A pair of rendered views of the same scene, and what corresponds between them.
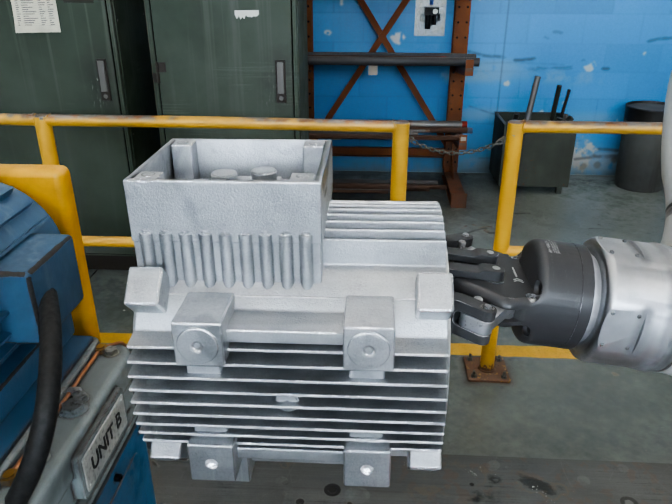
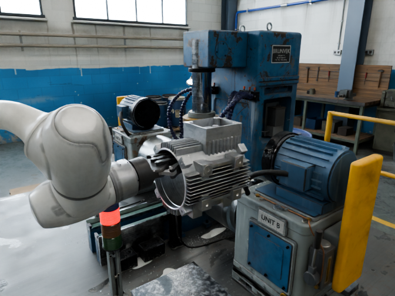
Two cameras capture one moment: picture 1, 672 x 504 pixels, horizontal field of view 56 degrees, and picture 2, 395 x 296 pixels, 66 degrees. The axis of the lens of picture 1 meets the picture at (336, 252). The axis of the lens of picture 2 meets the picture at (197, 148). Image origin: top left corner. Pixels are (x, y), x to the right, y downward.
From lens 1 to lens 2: 1.10 m
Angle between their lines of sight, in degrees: 123
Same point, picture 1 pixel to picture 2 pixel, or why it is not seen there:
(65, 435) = (265, 204)
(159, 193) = (211, 120)
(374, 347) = not seen: hidden behind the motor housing
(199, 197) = (205, 121)
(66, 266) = (297, 173)
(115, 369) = (293, 219)
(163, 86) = not seen: outside the picture
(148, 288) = not seen: hidden behind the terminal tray
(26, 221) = (320, 162)
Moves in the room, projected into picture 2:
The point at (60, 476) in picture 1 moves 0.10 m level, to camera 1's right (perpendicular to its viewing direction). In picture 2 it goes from (254, 204) to (233, 214)
